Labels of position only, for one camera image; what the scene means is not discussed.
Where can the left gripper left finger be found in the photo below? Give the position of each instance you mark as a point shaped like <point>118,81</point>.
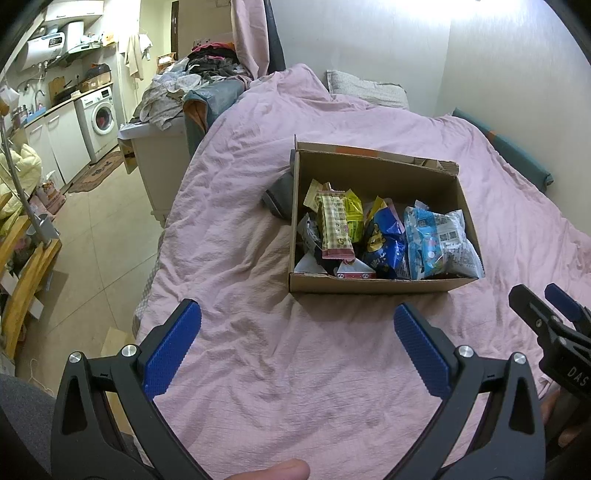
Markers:
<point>106,424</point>

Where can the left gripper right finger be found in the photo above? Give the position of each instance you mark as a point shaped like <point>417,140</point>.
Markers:
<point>509,442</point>

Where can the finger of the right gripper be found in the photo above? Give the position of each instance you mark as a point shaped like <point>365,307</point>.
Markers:
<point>569,307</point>
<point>534,312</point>

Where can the white barcode snack bag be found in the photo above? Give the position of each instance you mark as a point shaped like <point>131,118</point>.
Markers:
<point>438,245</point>

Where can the person right hand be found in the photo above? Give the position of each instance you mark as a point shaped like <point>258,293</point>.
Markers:
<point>564,416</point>

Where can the person left hand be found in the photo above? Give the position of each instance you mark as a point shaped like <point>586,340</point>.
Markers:
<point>293,469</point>

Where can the dark blue snack bag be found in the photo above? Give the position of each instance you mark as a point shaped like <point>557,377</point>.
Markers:
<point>384,244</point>

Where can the yellow lemon snack bag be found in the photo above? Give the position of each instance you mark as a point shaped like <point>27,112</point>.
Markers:
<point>354,216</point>

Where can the plaid pink snack bag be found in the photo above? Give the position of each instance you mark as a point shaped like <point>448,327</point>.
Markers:
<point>336,244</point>

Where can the brown cardboard box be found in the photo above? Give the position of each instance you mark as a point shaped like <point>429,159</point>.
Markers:
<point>406,181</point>

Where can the pink bed quilt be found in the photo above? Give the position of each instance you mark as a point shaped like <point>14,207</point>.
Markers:
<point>477,106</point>

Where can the white red snack bag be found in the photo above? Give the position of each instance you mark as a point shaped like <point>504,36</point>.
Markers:
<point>313,263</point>

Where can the yellow snack packet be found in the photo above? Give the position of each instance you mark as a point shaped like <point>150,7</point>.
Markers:
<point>312,197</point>

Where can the white patterned pillow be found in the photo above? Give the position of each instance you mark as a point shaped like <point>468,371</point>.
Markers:
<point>378,93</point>

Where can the grey striped garment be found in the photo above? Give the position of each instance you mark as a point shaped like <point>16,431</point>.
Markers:
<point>279,197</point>

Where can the patterned door mat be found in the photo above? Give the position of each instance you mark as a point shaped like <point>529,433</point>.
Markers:
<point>94,175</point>

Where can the yellow plush blanket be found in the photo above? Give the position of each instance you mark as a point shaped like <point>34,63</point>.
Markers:
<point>28,167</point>

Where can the white dresser cabinet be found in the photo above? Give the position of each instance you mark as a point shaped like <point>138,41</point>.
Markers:
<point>162,157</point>

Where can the white kitchen cabinet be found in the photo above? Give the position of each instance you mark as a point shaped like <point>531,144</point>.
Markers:
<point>57,138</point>

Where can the white washing machine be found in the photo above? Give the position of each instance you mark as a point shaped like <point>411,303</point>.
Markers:
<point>96,117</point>

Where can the pile of clothes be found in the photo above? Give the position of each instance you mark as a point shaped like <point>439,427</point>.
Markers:
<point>197,88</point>

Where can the white water heater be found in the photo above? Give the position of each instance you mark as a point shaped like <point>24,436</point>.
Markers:
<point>40,50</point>

